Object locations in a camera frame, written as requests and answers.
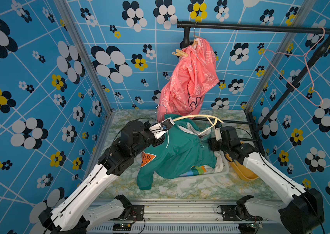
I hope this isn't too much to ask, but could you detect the pink clothes hanger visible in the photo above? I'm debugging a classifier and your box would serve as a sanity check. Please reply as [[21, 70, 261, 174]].
[[262, 27, 326, 107]]

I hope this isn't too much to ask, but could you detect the white hanger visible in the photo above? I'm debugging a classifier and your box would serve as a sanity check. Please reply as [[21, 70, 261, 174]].
[[154, 103, 224, 137]]

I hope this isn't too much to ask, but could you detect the black clothes rack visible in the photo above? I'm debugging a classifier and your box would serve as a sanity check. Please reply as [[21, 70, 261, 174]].
[[177, 21, 330, 145]]

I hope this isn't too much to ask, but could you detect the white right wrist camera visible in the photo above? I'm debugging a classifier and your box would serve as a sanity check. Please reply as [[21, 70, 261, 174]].
[[214, 128, 222, 141]]

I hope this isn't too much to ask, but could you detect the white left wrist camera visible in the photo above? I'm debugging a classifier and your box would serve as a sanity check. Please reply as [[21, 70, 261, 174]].
[[149, 118, 175, 132]]

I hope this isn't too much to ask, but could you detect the small black electronics board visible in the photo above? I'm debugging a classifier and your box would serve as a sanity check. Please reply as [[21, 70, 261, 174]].
[[112, 223, 132, 232]]

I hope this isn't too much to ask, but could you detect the wooden hanger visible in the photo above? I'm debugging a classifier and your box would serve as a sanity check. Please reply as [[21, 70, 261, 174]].
[[189, 22, 199, 49]]

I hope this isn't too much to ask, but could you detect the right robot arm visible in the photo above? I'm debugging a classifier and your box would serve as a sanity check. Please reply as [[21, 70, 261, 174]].
[[208, 126, 325, 234]]

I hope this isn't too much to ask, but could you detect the pink jacket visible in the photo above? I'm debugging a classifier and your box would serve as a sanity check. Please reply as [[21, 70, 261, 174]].
[[157, 37, 219, 121]]

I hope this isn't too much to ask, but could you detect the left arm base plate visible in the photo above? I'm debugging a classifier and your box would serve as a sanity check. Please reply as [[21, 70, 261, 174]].
[[110, 205, 145, 221]]

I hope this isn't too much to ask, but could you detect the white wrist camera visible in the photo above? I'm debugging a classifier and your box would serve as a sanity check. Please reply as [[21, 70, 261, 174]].
[[214, 128, 222, 141], [149, 118, 175, 132]]

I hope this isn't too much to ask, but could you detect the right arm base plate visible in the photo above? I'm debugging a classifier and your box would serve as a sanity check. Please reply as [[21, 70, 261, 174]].
[[217, 205, 263, 222]]

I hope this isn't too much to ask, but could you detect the yellow plastic tray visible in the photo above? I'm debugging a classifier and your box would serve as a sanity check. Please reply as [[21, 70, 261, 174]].
[[225, 140, 258, 181]]

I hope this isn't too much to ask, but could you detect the white plastic basket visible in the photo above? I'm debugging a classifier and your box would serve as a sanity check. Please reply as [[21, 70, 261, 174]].
[[176, 151, 230, 179]]

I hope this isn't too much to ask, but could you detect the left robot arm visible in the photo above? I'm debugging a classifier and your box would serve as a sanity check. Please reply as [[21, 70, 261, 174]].
[[39, 118, 175, 234]]

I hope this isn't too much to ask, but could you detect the green jacket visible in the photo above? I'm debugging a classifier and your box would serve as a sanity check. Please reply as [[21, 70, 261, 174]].
[[137, 119, 217, 190]]

